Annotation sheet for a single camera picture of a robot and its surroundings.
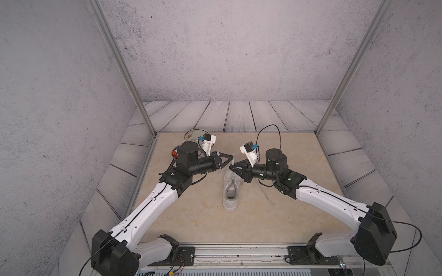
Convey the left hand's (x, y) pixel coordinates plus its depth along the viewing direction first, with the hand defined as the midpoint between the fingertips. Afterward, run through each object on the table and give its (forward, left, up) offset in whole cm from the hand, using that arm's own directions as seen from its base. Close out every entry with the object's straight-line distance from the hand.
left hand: (235, 159), depth 67 cm
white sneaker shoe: (+4, 0, -22) cm, 23 cm away
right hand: (-1, +1, -5) cm, 5 cm away
